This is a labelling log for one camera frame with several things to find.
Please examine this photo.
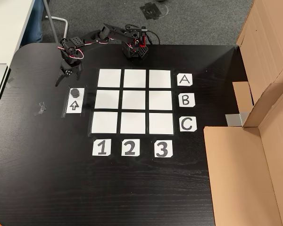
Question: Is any black power cable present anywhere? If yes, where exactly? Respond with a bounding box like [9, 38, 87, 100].
[145, 30, 161, 45]

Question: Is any brown cardboard panel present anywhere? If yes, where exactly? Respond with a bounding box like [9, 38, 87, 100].
[203, 84, 283, 226]
[232, 0, 283, 128]

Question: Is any white square paper sheet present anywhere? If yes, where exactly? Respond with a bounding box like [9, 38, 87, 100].
[94, 89, 120, 110]
[149, 90, 173, 111]
[98, 69, 122, 88]
[123, 69, 147, 88]
[149, 113, 175, 135]
[120, 112, 146, 135]
[91, 112, 118, 134]
[149, 70, 171, 89]
[122, 90, 146, 110]

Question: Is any red white servo cable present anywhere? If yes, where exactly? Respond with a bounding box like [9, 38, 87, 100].
[57, 40, 109, 60]

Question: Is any person's leg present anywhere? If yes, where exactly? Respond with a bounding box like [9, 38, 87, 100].
[21, 0, 44, 45]

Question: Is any grey metal table leg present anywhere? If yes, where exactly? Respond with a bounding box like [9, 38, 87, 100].
[42, 0, 69, 44]

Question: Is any red black bar clamp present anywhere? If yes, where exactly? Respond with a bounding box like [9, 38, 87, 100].
[138, 26, 149, 48]

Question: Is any white table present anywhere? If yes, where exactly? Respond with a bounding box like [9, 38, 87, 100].
[0, 0, 50, 65]

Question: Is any paper sheet with letter B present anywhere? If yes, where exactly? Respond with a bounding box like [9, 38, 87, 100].
[178, 93, 195, 108]

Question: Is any paper sheet with arrow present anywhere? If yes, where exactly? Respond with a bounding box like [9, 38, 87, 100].
[65, 88, 85, 114]

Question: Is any paper sheet with number 3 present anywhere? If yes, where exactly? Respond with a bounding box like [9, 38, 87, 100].
[154, 140, 174, 158]

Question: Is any crumpled grey tape piece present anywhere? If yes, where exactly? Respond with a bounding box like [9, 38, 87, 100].
[33, 101, 47, 116]

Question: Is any paper sheet with letter C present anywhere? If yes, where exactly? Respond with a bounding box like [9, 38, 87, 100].
[179, 117, 198, 132]

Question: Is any paper sheet with number 2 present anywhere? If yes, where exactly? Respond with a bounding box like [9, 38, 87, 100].
[121, 138, 141, 157]

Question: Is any grey tape strip on cardboard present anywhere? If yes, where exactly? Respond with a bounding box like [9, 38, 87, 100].
[225, 112, 250, 127]

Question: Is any paper sheet with letter A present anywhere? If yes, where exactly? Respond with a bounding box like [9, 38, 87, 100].
[177, 73, 193, 87]

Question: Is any paper sheet with number 1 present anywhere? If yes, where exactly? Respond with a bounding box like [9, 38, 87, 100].
[92, 138, 112, 156]

